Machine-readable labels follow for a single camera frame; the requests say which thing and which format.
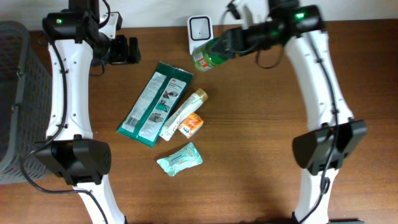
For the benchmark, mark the orange tissue pack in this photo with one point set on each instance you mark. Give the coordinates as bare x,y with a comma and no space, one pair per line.
191,125

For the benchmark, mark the teal tissue pack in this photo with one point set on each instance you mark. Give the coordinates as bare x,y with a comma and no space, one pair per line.
186,157

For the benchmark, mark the grey plastic basket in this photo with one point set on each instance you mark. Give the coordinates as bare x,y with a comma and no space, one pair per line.
26,94

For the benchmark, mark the white barcode scanner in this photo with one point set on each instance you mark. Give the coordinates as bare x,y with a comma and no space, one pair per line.
200,31

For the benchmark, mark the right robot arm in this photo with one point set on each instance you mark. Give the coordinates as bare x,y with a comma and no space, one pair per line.
333,132

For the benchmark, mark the green lid jar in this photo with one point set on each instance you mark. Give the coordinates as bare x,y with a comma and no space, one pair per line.
209,55

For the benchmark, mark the white tube gold cap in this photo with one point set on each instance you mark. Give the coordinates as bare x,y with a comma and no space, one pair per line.
190,105

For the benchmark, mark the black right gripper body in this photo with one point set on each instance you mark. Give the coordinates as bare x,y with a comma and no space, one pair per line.
259,34

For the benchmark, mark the green wipes package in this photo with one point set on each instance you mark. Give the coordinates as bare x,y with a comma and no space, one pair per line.
151,110

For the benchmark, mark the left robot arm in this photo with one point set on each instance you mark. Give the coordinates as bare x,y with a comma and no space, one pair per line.
80,37

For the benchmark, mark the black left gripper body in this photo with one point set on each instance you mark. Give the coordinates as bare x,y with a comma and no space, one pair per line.
121,50

